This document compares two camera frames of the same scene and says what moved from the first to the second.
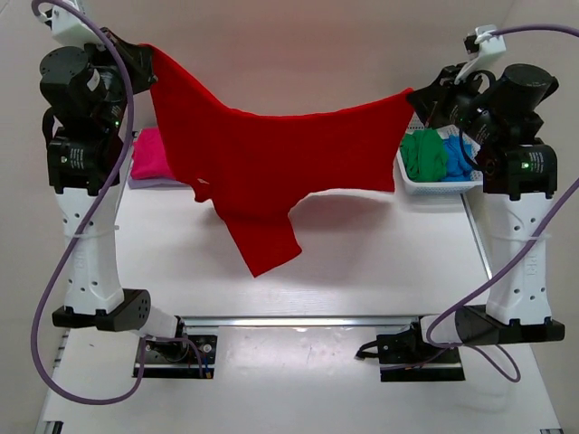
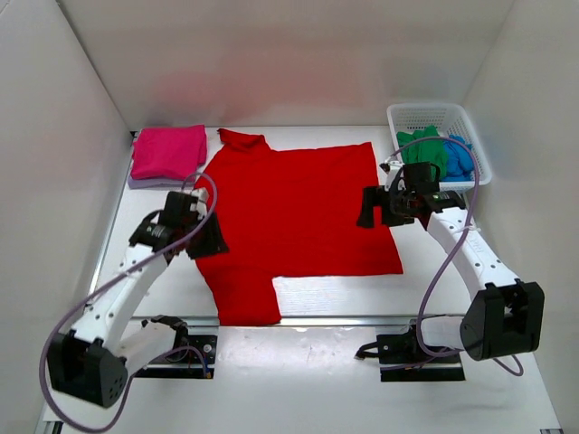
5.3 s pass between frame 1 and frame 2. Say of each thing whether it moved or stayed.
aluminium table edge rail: stayed
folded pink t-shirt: stayed
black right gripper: moved
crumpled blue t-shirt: stayed
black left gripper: moved
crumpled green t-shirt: stayed
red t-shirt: moved
